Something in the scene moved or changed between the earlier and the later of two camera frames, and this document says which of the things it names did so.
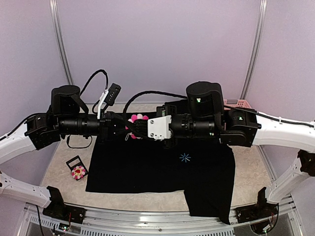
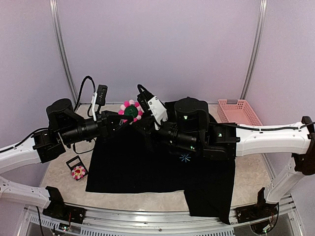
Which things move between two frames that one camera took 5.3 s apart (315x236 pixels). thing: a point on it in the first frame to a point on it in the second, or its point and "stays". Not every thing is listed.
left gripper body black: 104,127 stays
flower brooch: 135,117 to 131,108
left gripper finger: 116,116 stays
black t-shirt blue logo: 205,171 stays
